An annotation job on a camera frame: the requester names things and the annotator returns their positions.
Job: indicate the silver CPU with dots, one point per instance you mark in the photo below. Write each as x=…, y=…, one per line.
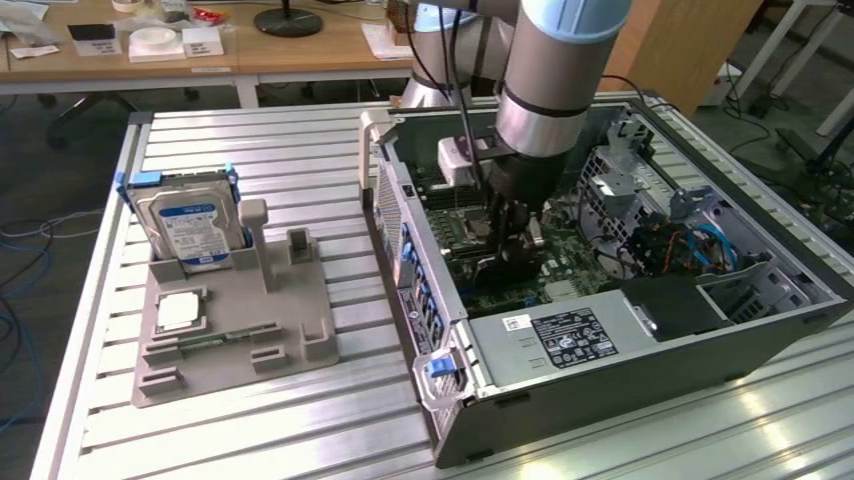
x=179, y=312

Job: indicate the wooden desk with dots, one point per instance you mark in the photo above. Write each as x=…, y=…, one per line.
x=100, y=67

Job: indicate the grey plastic parts rack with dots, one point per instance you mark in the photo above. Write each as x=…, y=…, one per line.
x=247, y=310

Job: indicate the black office chair base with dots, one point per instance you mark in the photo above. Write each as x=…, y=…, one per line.
x=74, y=115

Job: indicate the black and white labelled box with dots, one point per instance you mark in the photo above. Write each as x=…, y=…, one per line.
x=95, y=40

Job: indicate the grey power supply unit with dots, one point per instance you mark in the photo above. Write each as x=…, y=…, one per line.
x=574, y=335

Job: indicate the red packet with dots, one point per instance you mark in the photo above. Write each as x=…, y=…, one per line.
x=207, y=15

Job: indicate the CPU socket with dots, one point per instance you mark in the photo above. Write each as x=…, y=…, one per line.
x=475, y=222

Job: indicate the black plastic shroud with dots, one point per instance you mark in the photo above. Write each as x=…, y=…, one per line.
x=674, y=305

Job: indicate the graphics card with black fan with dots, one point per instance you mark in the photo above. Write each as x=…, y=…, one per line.
x=507, y=275

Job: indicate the white paper card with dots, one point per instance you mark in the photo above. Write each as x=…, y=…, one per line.
x=34, y=51

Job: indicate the beige tape roll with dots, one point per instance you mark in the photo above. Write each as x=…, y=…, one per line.
x=126, y=5

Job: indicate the black round lamp base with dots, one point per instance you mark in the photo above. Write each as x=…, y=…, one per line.
x=289, y=22

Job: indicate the metal disk bay cage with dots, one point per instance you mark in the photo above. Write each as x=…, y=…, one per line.
x=617, y=190

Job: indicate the white desk frame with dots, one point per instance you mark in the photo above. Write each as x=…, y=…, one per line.
x=774, y=45

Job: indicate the installed RAM stick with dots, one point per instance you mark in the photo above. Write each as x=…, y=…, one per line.
x=467, y=256

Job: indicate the blue case latch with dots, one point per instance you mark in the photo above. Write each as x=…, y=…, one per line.
x=441, y=365

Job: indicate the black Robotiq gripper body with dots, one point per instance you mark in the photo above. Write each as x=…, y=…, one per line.
x=521, y=177

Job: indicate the open black PC case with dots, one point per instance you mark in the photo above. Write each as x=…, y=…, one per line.
x=668, y=370

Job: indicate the small cardboard box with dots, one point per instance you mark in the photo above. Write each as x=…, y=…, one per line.
x=398, y=17

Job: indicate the green RAM stick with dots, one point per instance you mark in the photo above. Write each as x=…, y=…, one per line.
x=207, y=342

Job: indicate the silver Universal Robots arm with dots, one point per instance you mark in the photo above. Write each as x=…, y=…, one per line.
x=554, y=75

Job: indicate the clear plastic bag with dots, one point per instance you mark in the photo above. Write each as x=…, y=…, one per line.
x=30, y=20

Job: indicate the green motherboard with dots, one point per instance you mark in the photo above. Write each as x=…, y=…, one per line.
x=574, y=255

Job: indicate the stack of white papers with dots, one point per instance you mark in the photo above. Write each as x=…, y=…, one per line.
x=383, y=42

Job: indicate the hard disk with blue carrier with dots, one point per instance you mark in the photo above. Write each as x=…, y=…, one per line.
x=190, y=225

